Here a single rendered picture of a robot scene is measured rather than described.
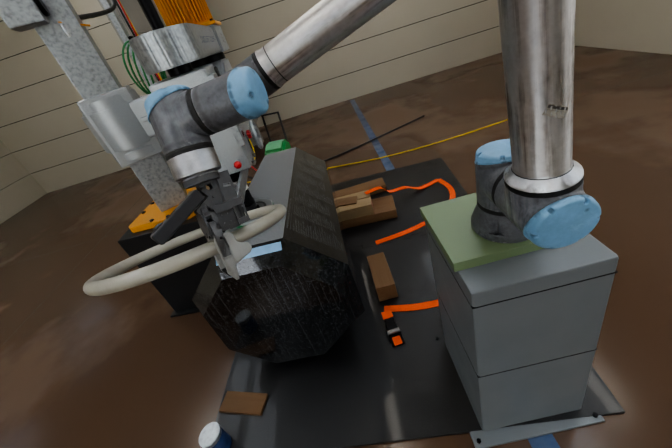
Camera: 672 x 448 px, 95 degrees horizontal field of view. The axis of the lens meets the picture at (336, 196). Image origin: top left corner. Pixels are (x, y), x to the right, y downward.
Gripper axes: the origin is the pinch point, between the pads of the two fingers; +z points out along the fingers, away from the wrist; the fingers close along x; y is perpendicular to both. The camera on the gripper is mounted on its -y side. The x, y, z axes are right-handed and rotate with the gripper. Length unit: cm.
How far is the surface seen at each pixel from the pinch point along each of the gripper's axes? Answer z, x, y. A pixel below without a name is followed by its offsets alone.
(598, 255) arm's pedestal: 34, -34, 82
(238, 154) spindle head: -30, 62, 33
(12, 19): -124, 127, -21
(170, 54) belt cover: -67, 49, 19
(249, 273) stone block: 20, 70, 21
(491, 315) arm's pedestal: 43, -13, 59
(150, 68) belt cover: -65, 56, 13
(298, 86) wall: -172, 466, 341
